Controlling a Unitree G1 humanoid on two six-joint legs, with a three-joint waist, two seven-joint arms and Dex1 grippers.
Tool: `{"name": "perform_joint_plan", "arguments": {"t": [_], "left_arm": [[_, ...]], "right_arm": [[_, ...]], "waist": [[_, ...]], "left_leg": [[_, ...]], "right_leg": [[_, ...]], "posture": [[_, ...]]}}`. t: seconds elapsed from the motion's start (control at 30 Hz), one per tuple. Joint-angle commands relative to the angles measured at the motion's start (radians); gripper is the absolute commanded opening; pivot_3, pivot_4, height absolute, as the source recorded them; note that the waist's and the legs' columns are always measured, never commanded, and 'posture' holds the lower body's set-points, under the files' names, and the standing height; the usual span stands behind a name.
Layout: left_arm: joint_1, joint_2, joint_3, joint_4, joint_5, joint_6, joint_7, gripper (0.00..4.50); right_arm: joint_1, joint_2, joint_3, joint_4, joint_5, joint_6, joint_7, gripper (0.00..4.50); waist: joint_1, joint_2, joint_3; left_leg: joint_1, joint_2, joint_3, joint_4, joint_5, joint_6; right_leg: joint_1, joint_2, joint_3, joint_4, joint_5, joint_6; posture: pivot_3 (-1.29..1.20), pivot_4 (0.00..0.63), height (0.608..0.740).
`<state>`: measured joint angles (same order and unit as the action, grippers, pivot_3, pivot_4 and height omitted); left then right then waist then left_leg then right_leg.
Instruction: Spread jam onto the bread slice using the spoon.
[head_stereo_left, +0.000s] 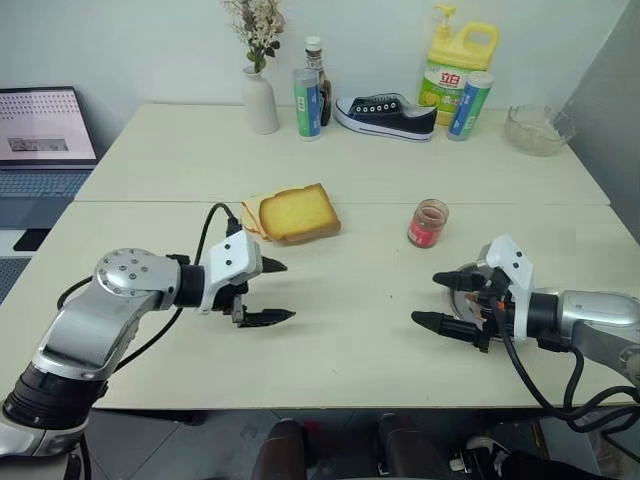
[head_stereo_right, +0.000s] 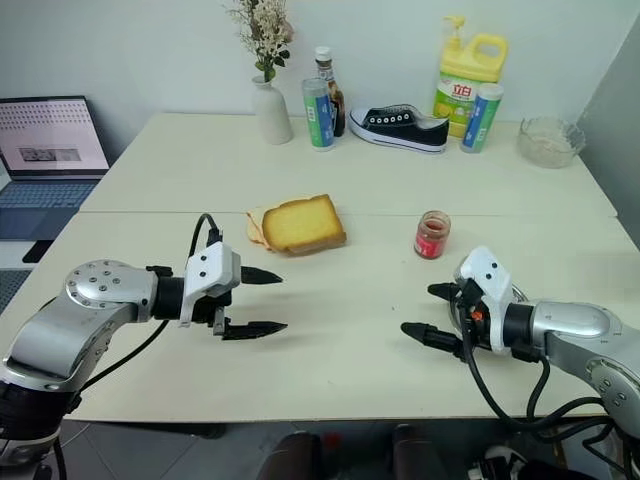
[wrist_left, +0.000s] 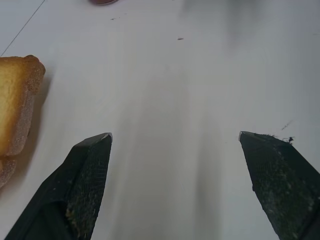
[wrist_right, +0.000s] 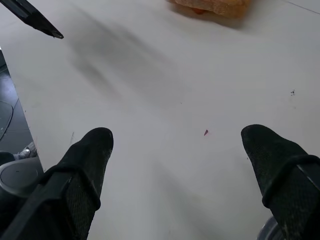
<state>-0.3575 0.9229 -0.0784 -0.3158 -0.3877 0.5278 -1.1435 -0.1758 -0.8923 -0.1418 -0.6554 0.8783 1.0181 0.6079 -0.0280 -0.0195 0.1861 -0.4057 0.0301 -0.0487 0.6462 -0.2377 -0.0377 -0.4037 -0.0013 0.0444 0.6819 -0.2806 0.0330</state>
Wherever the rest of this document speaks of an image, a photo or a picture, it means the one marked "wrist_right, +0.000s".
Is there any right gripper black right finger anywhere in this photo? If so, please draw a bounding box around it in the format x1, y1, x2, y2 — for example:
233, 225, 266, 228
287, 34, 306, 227
240, 123, 320, 240

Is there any grey white shoe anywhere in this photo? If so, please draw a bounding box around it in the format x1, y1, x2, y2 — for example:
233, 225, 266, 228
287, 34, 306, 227
14, 140, 38, 161

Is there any orange-brown bread slice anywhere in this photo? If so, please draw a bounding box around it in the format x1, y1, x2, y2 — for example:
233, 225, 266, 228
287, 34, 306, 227
166, 0, 251, 20

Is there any grey round container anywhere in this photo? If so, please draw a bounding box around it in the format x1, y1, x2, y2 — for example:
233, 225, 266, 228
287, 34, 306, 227
257, 216, 285, 240

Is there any black pointed finger of the left gripper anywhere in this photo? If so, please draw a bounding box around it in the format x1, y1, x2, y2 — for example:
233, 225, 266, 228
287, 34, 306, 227
4, 0, 65, 40

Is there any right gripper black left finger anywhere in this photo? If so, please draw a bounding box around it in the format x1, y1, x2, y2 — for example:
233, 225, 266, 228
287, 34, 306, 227
0, 127, 115, 240

